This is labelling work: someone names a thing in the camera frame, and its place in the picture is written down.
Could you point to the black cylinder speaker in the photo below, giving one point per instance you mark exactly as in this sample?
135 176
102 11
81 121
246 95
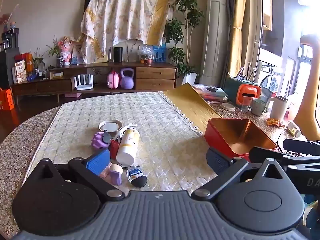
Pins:
118 54

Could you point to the white bottle yellow label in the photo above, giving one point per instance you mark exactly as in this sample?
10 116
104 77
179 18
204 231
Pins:
128 145

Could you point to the black oval case blue label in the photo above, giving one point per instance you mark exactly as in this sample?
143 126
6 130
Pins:
137 177

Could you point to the potted tree white pot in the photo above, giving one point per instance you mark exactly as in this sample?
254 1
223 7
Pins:
185 25

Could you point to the black television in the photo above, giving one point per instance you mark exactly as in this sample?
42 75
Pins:
88 1

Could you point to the small yellow box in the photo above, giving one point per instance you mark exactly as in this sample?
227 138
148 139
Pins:
57 74

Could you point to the black remote control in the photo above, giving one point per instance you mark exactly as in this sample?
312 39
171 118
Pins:
211 89

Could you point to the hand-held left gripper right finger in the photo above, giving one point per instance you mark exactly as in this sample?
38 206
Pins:
217 162

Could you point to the small clear jar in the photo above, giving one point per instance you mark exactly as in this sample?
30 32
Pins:
293 129

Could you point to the yellow curtain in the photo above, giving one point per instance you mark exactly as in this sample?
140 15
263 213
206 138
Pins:
240 42

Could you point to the pink eraser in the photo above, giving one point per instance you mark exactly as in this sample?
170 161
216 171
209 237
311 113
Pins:
106 172

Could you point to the purple kettlebell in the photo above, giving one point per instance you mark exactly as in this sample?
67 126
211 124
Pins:
127 81

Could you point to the white snack box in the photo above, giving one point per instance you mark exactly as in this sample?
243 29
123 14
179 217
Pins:
20 72

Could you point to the metal nail clipper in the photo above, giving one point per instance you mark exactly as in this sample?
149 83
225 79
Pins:
130 165

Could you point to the white sunglasses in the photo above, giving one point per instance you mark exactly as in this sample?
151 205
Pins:
125 127

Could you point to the purple spiky toy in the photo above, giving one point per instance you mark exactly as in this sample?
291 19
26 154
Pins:
98 141

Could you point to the red snack packet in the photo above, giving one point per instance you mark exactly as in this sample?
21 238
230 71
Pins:
114 150

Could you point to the coffee machine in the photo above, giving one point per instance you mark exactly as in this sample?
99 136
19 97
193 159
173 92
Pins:
10 38

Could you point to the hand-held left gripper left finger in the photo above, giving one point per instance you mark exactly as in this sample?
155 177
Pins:
97 162

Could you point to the small purple block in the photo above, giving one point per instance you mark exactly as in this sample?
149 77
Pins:
115 178

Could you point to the small potted plant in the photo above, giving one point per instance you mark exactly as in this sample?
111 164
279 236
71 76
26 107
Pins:
37 61

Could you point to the wooden TV cabinet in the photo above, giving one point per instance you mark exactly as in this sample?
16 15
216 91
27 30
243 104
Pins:
100 66

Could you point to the pink toy suitcase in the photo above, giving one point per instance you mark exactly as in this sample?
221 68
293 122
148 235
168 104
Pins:
113 80

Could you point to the black fridge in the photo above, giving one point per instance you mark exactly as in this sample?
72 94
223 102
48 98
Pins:
7 65

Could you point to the yellow placemat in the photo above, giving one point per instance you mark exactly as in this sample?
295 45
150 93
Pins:
190 105

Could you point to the red tin box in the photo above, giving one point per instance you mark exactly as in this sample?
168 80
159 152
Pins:
235 135

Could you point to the green storage box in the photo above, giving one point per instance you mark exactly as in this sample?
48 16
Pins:
231 90

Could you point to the covered floor air conditioner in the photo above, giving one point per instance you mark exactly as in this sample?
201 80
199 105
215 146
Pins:
217 35

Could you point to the brown lace tablecloth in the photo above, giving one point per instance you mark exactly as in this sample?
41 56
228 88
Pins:
17 150

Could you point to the wooden cabinet drawer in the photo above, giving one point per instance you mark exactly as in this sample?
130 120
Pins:
155 73
155 84

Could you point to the floral cover cloth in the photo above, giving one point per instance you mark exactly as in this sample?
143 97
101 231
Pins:
125 17

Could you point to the orange snack wrapper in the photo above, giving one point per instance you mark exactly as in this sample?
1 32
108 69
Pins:
273 123

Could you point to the stack of books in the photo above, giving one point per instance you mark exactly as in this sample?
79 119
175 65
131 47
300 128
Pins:
212 95

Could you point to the white router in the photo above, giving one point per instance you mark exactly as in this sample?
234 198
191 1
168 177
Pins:
83 86

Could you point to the beige round object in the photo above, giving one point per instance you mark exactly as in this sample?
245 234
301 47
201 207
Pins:
117 168

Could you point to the potted orchid plant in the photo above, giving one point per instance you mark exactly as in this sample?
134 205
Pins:
58 61

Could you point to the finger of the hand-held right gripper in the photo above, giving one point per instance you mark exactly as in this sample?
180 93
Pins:
300 146
265 153

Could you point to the pink doll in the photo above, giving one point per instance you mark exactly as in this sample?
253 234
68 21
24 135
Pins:
65 52

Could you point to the cream quilted table mat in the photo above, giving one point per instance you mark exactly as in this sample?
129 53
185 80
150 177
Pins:
155 120

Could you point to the white round lid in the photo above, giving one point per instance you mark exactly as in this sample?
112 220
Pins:
227 106

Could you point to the red paper bag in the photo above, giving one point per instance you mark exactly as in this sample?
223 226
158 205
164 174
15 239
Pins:
26 60

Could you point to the clear drinking glass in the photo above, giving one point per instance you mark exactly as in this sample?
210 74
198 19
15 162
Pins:
245 106

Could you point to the person's right hand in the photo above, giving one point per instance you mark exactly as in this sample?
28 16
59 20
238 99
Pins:
313 216

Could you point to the green mug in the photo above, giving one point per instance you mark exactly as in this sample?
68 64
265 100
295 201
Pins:
257 107

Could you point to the blue printed box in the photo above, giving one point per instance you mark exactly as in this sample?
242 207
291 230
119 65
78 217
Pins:
160 53

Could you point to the clear bag of fruit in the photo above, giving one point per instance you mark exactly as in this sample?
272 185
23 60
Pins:
145 55

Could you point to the white thermos cup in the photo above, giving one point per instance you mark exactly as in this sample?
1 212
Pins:
278 107

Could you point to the pink flat box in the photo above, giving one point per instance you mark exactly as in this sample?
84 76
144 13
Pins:
73 95

